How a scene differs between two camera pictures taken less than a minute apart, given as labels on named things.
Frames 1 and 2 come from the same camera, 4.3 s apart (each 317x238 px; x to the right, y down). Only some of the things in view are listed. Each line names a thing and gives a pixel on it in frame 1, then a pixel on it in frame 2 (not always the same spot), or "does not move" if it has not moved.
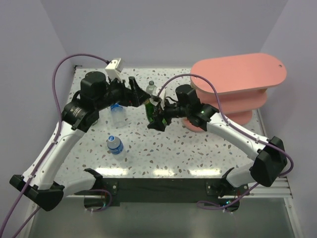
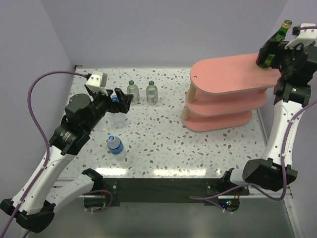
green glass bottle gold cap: x=149 y=110 → x=286 y=25
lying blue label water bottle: x=119 y=115 does not move
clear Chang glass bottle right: x=151 y=89 does not move
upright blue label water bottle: x=116 y=148 does not move
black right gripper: x=157 y=123 → x=277 y=48
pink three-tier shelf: x=241 y=85 does not move
